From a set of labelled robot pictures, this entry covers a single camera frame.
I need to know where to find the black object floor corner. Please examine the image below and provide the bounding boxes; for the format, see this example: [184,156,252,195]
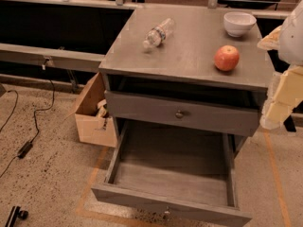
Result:
[5,206,28,227]

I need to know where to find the items inside cardboard box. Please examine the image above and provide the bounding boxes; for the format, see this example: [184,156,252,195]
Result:
[96,99,109,118]

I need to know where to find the clear plastic water bottle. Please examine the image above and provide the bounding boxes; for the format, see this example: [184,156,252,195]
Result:
[142,18,175,50]

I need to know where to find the open grey middle drawer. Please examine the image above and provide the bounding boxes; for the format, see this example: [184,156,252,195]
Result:
[92,121,252,227]

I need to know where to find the red apple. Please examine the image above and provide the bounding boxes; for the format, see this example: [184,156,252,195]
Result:
[214,45,240,72]

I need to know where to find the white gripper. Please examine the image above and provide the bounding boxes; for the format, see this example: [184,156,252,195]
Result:
[257,0,303,130]

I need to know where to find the white ceramic bowl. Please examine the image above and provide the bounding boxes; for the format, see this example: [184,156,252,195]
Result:
[223,11,257,37]

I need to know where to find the grey wooden drawer cabinet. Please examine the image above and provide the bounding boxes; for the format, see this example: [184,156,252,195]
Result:
[99,5,274,150]

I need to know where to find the cardboard box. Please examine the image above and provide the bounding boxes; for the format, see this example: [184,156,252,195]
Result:
[67,73,117,148]

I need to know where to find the black power cable with adapter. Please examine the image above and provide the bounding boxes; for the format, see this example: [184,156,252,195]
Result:
[0,78,56,179]

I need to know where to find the grey metal railing beam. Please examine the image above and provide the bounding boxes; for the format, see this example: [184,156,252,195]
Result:
[0,44,104,73]

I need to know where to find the closed grey upper drawer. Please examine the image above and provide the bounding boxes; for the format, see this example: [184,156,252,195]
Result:
[105,91,258,136]

